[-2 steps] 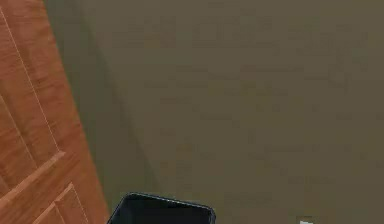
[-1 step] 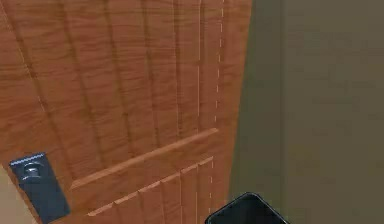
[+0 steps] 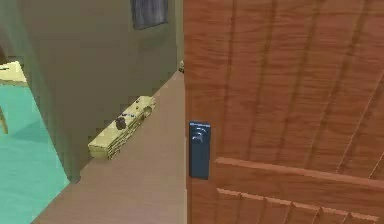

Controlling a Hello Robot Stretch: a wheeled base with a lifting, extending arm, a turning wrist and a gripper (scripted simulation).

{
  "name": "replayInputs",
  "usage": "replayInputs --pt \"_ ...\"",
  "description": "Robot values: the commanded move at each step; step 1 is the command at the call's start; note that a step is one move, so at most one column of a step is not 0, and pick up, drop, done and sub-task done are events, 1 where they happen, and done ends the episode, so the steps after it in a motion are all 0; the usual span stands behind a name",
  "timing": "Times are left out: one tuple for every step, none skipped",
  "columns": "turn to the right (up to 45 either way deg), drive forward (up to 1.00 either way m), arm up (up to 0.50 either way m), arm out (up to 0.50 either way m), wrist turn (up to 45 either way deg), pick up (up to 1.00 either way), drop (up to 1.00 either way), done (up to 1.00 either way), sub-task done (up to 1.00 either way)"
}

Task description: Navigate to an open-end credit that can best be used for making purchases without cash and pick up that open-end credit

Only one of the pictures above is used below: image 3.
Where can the small pale round object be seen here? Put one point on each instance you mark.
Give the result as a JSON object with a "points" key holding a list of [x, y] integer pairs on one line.
{"points": [[181, 66]]}

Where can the small black round object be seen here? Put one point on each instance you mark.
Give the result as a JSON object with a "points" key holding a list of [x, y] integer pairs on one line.
{"points": [[120, 123]]}

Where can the pale yellow low cabinet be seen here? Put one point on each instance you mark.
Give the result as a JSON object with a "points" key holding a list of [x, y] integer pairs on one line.
{"points": [[120, 133]]}

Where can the brown wooden room door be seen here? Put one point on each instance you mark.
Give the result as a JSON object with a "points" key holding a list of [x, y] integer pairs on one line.
{"points": [[286, 100]]}

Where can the pale yellow wooden table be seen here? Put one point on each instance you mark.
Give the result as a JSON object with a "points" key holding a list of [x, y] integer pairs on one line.
{"points": [[12, 73]]}

